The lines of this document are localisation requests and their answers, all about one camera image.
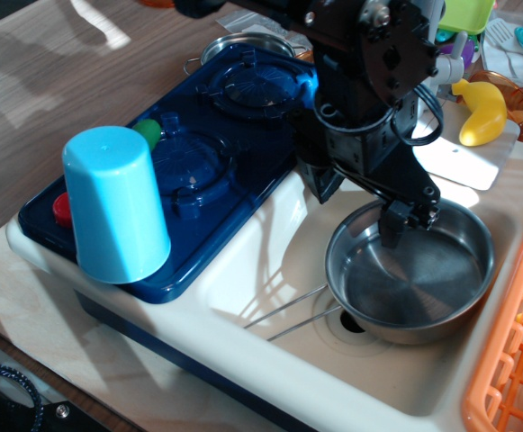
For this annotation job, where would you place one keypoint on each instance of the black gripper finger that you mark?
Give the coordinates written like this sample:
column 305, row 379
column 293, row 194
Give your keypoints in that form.
column 323, row 181
column 397, row 217

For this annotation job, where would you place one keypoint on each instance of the green stove knob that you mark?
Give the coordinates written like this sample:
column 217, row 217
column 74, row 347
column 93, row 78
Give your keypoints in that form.
column 150, row 130

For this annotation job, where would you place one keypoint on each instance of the blue toy stove top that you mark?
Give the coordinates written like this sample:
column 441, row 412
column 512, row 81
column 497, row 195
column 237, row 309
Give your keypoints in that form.
column 225, row 146

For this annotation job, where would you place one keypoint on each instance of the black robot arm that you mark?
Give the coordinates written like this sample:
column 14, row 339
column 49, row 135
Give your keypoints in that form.
column 373, row 60

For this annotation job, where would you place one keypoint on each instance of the light blue plastic cup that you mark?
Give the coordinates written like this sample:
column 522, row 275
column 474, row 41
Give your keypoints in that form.
column 118, row 221

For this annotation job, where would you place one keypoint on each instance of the stainless steel frying pan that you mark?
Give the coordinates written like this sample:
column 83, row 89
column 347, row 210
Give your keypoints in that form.
column 350, row 289

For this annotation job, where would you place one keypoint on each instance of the orange bowl at top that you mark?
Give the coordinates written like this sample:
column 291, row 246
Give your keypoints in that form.
column 159, row 3

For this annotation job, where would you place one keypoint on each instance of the white toy spatula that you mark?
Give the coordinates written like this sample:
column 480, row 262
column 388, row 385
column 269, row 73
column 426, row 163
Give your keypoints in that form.
column 501, row 51

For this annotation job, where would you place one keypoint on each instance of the cream toy sink unit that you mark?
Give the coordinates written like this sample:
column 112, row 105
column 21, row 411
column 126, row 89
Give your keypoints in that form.
column 304, row 382

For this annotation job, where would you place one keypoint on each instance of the yellow plastic banana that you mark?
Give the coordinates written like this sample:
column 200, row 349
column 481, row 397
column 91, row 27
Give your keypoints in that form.
column 488, row 112

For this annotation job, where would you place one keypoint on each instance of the orange dish rack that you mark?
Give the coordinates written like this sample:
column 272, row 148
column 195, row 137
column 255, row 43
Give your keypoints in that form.
column 494, row 397

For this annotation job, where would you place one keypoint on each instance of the lime green plastic container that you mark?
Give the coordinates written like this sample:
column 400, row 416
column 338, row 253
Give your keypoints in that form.
column 470, row 16

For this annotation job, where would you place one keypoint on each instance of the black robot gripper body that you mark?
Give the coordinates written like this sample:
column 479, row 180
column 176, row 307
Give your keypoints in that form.
column 378, row 157

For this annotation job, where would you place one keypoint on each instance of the clear plastic bag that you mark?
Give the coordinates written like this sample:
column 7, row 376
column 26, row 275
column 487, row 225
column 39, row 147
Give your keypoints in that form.
column 246, row 21

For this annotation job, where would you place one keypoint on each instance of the red stove knob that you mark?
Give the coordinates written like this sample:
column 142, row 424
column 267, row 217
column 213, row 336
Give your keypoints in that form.
column 61, row 211

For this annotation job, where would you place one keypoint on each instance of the white grey toy faucet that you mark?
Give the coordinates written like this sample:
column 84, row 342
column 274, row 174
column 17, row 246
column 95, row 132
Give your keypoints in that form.
column 475, row 167

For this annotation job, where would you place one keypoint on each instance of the small steel pot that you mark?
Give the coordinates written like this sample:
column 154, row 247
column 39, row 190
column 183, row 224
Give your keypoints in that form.
column 256, row 39

